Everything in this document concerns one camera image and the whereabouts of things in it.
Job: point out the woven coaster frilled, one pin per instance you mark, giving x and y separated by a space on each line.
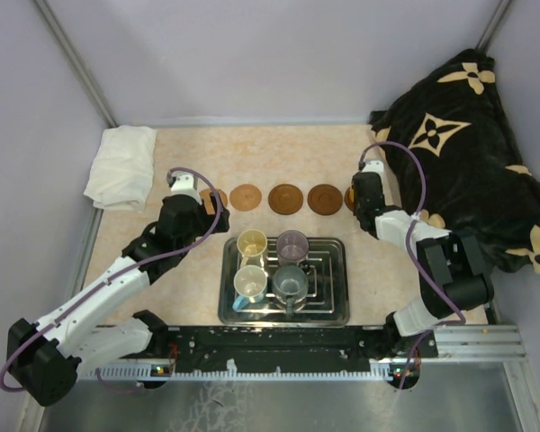
207 198

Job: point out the dark wooden coaster back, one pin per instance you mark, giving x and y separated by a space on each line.
285 199

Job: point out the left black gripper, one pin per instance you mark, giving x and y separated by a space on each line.
208 219

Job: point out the dark wooden coaster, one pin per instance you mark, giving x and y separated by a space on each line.
285 199
348 204
325 199

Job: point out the dark wooden coaster front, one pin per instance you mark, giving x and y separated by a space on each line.
325 199

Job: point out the white folded cloth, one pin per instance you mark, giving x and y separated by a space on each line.
121 175

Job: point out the black floral blanket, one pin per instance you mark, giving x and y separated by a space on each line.
454 123

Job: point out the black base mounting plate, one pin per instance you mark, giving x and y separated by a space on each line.
266 350

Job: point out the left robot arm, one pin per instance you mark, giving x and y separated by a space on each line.
46 357

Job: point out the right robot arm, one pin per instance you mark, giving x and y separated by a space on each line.
452 274

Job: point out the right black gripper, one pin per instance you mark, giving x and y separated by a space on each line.
355 205

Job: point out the grey cup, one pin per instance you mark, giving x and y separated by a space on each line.
290 287

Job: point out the white cup blue handle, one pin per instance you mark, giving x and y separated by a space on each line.
250 285

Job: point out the metal tray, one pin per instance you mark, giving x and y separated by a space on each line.
326 303

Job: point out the woven coaster smooth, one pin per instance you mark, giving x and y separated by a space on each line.
245 197

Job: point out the purple cup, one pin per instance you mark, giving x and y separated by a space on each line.
292 247

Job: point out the aluminium frame rail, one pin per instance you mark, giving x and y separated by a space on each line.
471 344

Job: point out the cream yellow cup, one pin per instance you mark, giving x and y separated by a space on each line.
252 245

